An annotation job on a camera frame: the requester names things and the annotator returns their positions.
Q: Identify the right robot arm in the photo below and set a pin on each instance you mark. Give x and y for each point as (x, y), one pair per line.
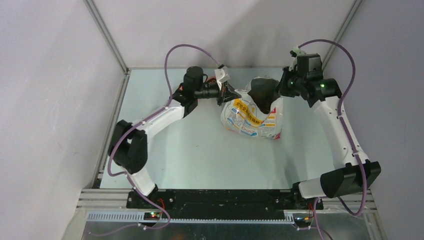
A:
(353, 171)

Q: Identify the cat food bag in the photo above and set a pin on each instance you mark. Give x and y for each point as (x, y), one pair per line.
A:
(257, 111)

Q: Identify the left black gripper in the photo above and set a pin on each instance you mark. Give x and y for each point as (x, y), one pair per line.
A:
(227, 93)

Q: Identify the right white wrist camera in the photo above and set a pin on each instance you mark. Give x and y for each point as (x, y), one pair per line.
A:
(294, 53)

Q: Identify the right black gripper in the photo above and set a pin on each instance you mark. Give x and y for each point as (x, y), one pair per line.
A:
(282, 89)

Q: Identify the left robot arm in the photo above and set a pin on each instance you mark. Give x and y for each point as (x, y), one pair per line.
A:
(128, 147)

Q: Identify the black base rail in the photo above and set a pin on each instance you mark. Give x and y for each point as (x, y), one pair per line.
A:
(220, 204)

